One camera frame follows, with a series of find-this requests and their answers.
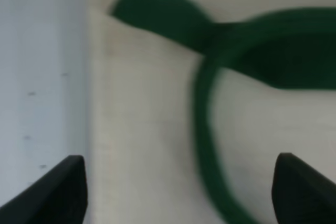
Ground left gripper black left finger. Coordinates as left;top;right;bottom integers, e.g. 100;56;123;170
1;155;87;224

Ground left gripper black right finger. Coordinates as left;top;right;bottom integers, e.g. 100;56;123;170
271;153;335;224

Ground white linen bag green handles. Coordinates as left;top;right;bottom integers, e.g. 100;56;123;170
88;0;335;223

